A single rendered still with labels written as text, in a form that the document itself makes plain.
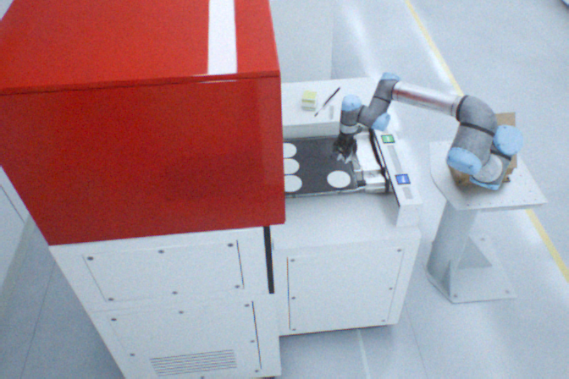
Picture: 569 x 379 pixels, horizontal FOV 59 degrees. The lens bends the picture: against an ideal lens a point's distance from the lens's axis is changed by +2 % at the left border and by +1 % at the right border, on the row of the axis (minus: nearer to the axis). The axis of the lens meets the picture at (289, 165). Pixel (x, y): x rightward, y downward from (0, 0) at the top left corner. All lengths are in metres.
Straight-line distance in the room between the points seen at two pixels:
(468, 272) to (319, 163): 1.25
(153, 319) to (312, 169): 0.91
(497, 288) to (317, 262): 1.27
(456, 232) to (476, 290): 0.48
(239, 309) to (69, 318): 1.31
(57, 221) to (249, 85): 0.74
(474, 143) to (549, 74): 3.20
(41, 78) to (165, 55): 0.29
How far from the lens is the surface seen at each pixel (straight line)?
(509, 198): 2.42
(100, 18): 1.54
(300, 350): 2.75
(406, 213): 2.11
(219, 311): 2.04
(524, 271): 3.26
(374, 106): 1.93
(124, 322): 2.11
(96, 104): 1.31
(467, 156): 1.72
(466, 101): 1.78
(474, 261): 3.10
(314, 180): 2.20
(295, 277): 2.24
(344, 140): 2.06
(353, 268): 2.25
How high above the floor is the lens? 2.49
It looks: 44 degrees down
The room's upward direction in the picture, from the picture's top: 1 degrees counter-clockwise
